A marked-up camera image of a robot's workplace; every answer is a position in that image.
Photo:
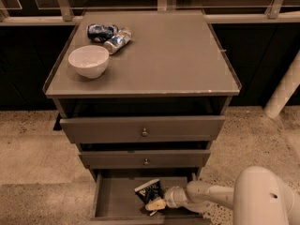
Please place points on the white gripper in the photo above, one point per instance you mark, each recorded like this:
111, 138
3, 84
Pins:
172, 197

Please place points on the blue chip bag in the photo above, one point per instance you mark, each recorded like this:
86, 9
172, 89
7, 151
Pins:
150, 191

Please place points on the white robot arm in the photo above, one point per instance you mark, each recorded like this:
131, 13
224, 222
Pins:
258, 197

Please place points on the grey open bottom drawer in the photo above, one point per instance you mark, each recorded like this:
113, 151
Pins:
116, 203

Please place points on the brass middle drawer knob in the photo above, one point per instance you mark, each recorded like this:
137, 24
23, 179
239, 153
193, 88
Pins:
146, 162

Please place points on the brass drawer knob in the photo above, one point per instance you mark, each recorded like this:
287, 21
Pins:
144, 132
146, 162

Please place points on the grey middle drawer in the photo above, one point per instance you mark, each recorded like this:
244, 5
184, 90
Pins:
134, 159

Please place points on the brass top drawer knob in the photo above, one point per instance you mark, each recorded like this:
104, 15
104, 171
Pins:
144, 132

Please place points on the grey top drawer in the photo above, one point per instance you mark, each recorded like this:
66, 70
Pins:
128, 129

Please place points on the grey drawer cabinet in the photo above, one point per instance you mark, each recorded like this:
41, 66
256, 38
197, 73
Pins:
173, 66

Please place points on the white ceramic bowl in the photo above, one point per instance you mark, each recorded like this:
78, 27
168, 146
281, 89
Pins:
89, 61

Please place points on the metal railing frame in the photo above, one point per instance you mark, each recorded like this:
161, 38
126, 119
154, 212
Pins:
62, 12

